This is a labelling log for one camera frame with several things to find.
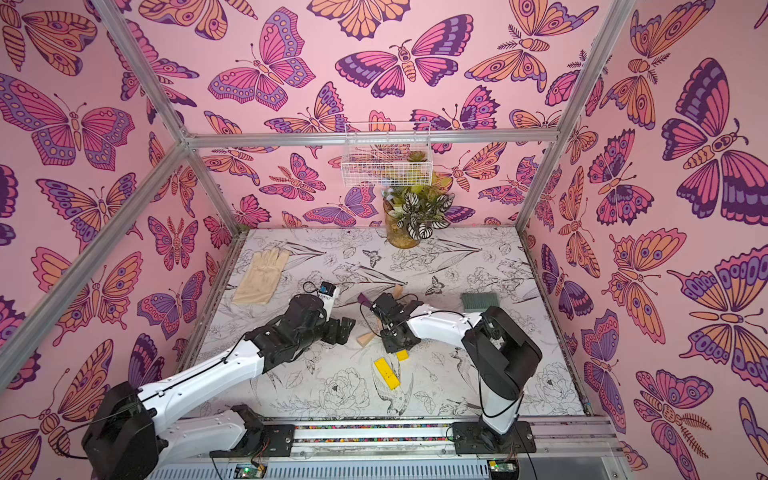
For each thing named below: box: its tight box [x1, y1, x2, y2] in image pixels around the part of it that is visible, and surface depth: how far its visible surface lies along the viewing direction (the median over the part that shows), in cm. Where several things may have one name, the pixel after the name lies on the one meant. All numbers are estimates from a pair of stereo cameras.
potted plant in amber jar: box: [382, 172, 455, 249], surface depth 101 cm
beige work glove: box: [232, 247, 290, 304], surface depth 108 cm
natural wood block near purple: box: [357, 332, 375, 347], surface depth 92 cm
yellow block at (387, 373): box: [374, 358, 400, 390], surface depth 85 cm
